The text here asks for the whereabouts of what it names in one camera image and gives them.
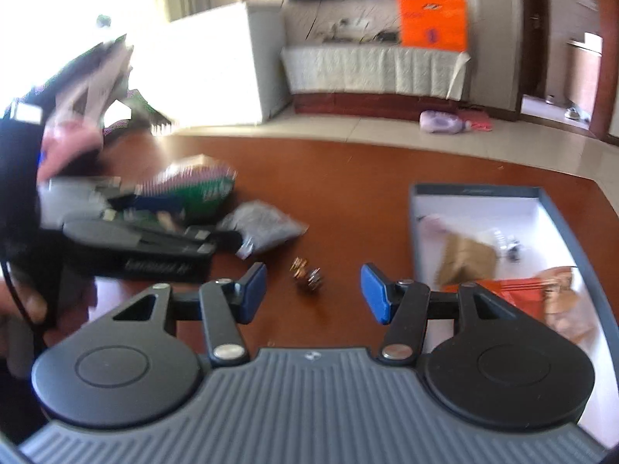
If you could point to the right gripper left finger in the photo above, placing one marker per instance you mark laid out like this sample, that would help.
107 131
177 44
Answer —
222 305

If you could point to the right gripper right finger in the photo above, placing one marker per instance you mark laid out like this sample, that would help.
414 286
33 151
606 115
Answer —
405 307

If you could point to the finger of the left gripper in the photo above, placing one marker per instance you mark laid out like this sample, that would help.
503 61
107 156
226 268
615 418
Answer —
130 206
221 239

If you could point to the green chip bag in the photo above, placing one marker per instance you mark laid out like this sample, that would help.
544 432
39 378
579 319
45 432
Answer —
198 186

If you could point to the brown paper snack packet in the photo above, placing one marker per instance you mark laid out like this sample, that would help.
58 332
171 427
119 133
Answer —
465 260

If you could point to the tan cookie snack packet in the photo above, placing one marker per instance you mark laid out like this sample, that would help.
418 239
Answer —
562 304

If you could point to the orange square snack packet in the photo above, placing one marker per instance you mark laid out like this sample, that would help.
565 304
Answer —
528 295

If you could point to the pink sleeved forearm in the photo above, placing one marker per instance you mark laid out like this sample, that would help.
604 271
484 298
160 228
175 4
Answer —
65 142

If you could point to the grey white snack packet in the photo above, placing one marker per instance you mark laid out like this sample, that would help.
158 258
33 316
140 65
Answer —
262 226

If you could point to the gold wrapped candy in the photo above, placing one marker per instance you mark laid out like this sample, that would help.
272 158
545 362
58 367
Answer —
306 278

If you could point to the small clear candy packet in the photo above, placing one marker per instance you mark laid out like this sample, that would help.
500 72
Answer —
507 246

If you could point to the blue shallow cardboard box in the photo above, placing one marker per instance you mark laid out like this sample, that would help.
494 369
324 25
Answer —
547 241

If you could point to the white chest freezer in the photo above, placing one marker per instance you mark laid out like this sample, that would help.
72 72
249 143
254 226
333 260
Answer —
221 67

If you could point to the pink item on floor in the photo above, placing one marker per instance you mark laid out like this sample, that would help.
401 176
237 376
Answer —
475 120

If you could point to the tv cabinet with lace cloth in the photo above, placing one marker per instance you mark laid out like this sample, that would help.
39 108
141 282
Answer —
374 81

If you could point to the black set-top box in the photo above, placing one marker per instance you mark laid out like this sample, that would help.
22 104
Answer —
387 37

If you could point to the orange cardboard box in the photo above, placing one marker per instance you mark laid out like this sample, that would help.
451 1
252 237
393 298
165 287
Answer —
434 24

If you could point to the wall power strip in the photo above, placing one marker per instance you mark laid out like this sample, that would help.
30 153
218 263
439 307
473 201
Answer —
352 24

